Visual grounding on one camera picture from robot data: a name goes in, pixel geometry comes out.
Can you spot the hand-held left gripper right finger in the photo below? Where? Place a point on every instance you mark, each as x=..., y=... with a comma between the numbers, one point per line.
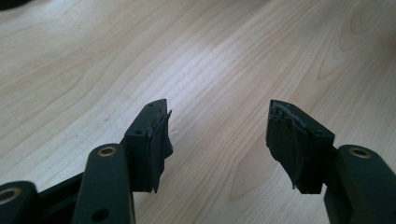
x=299, y=149

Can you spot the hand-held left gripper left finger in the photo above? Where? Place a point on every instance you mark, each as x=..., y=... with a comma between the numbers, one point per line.
x=141, y=155

